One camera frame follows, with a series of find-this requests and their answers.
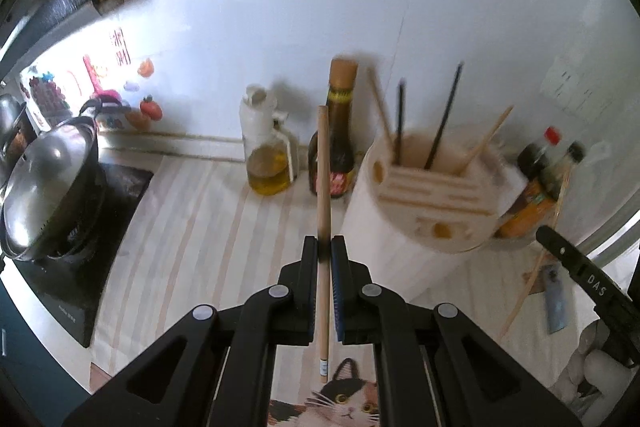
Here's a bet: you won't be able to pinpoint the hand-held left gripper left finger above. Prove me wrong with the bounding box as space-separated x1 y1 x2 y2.
62 235 321 427

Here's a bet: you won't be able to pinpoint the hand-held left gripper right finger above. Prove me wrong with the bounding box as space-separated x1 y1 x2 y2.
330 234 583 427

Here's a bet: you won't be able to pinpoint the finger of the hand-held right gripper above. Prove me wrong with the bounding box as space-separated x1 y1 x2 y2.
536 227 627 324

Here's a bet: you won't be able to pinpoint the cream utensil holder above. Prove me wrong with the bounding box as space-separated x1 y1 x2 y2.
342 132 528 308

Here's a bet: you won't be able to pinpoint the dark chopstick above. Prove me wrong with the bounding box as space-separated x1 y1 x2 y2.
395 78 407 162
425 62 465 170

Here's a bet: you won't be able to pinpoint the person's right hand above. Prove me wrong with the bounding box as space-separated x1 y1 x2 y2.
550 324 640 413

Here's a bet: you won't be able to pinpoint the blue smartphone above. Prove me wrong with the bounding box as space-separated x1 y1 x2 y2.
542 264 571 334

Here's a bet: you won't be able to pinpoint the orange label sauce bottle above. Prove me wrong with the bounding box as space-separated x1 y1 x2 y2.
495 142 586 240

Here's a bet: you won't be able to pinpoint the red cap sauce bottle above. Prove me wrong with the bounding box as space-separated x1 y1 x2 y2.
517 127 563 188

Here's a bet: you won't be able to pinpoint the oil bottle with white cap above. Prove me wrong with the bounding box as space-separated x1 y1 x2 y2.
240 84 301 196

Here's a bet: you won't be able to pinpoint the cat printed striped mat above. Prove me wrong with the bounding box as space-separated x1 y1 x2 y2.
90 154 601 427

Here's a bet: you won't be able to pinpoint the dark sauce bottle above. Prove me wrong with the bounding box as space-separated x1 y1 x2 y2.
307 57 360 199

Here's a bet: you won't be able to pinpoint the black gas stove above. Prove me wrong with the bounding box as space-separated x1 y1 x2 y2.
0 162 155 349

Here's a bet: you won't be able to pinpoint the wok with steel lid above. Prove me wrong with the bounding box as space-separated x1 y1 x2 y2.
0 99 108 263

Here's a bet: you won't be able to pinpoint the pink plastic utensil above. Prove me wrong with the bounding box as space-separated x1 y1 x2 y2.
82 54 122 102

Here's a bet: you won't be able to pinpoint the blue lower cabinet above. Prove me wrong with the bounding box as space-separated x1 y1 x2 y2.
0 277 91 427

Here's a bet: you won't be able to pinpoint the steel steamer pot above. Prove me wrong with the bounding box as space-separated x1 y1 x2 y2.
0 94 28 168

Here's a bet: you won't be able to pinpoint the black range hood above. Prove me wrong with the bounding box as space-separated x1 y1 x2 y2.
0 0 106 72

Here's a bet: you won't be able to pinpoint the red apple wall sticker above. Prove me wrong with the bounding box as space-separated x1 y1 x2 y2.
140 96 165 122

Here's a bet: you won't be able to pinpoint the colourful wall sticker sheet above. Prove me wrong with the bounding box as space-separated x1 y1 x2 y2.
20 67 76 128

